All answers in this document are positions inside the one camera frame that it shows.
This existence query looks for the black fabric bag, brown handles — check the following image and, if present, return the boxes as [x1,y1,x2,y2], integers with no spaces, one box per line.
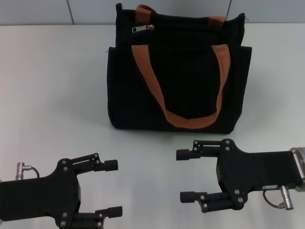
[105,2,253,132]

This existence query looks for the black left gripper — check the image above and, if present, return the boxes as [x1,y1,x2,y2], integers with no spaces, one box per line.
[0,158,83,229]

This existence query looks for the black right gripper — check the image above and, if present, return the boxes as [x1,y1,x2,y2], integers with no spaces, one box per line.
[176,138,302,214]

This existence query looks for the black cable with silver plug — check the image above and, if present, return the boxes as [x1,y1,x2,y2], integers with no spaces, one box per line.
[263,185,295,211]
[15,161,41,181]

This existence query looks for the silver metal zipper pull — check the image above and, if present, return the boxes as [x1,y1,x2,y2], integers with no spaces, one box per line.
[132,24,155,34]

